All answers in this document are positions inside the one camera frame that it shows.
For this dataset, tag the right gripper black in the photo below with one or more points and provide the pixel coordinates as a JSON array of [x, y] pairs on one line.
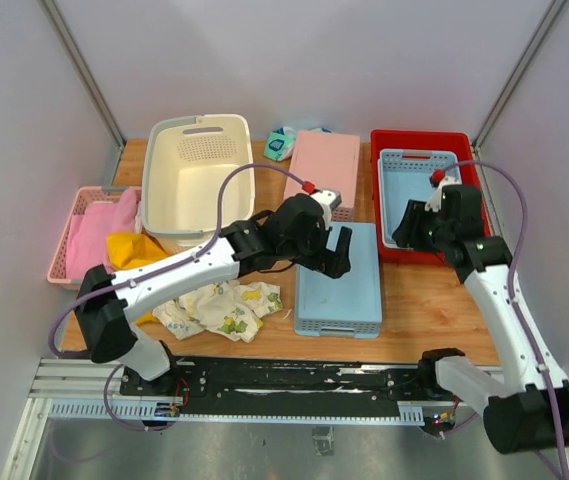
[[407, 234]]

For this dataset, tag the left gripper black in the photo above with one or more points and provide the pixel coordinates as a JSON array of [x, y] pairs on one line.
[[331, 263]]

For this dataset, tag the blue perforated basket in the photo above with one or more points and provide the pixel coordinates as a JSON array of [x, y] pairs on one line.
[[350, 306], [399, 185]]

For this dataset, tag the pink perforated basket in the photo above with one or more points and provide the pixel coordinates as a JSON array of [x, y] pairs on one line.
[[329, 160]]

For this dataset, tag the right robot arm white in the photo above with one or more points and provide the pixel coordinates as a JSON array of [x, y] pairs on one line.
[[528, 409]]

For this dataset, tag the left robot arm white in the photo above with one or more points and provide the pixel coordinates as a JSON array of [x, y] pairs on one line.
[[110, 303]]

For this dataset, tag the red plastic tray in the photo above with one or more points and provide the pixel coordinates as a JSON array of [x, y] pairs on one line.
[[402, 162]]

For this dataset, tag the printed white baby cloth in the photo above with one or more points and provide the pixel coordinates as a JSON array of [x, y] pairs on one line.
[[230, 309]]

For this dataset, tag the teal white sock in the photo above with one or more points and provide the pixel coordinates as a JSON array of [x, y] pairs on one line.
[[280, 143]]

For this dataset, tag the large cream laundry basket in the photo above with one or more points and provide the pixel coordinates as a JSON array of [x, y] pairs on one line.
[[187, 160]]

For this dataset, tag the yellow cloth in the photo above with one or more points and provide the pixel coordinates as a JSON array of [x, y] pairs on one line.
[[128, 250]]

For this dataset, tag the pink basket with clothes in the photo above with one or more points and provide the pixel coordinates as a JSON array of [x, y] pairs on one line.
[[86, 195]]

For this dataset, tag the pink cloth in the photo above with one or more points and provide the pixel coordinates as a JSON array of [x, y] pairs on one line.
[[88, 232]]

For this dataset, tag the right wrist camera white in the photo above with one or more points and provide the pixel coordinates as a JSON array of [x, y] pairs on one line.
[[439, 180]]

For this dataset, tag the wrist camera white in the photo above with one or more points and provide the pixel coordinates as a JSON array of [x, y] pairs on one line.
[[329, 200], [439, 180]]

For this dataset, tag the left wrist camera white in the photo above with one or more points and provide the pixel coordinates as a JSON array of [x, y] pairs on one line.
[[329, 200]]

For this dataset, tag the slotted cable duct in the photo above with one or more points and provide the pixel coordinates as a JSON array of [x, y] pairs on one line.
[[376, 414]]

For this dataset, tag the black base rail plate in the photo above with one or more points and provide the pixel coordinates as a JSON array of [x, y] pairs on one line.
[[285, 383]]

